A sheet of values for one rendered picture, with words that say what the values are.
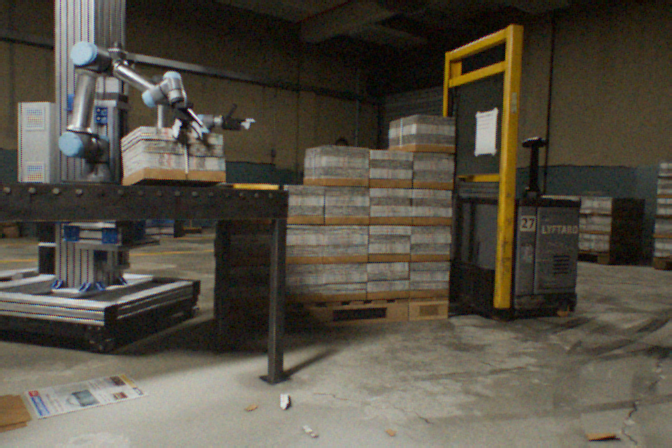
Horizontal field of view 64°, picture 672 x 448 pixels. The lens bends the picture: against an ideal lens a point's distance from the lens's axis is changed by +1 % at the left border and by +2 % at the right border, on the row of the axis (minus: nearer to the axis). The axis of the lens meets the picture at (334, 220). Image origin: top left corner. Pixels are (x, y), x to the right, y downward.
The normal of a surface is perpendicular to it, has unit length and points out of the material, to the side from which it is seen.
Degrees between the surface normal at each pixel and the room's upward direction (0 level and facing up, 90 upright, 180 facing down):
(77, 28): 90
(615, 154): 90
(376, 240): 90
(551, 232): 90
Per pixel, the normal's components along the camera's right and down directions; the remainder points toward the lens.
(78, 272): -0.29, 0.04
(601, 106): -0.78, 0.01
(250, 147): 0.62, 0.06
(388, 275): 0.35, 0.05
